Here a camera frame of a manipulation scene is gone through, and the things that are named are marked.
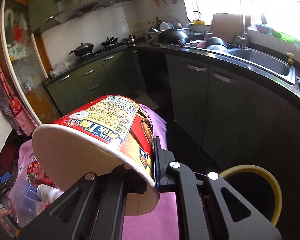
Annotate red checkered apron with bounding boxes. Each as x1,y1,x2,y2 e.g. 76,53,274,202
0,65,38,137

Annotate green base cabinets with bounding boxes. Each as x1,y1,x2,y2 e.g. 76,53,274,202
45,49,141,115

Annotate dark counter cabinets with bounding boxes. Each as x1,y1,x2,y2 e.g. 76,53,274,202
135,45,300,239

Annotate red instant noodle cup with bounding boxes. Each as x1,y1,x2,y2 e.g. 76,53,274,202
32,95,160,216

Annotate chrome kitchen faucet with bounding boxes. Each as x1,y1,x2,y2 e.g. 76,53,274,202
237,0,248,48

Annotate clear plastic bag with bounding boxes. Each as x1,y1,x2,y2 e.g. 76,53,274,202
8,177,48,228

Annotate black wok on stove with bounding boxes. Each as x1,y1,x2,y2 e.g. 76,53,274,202
69,42,94,57

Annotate black pan with lid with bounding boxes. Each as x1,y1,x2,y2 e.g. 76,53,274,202
100,37,119,48

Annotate pink floral tablecloth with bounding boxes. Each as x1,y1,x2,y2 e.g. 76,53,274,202
8,103,180,240

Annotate stainless steel sink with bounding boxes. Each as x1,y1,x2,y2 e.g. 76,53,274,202
225,48,296,85

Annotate range hood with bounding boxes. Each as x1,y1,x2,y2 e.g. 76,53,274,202
51,0,143,25

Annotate crushed red soda can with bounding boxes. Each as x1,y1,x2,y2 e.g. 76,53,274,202
27,160,53,186

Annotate large black wok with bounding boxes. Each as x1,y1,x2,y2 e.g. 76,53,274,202
157,29,190,45

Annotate small white bottle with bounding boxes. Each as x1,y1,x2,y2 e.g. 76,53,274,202
37,184,63,204

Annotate yellow rimmed trash bin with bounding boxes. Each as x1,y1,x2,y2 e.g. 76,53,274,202
219,165,282,226

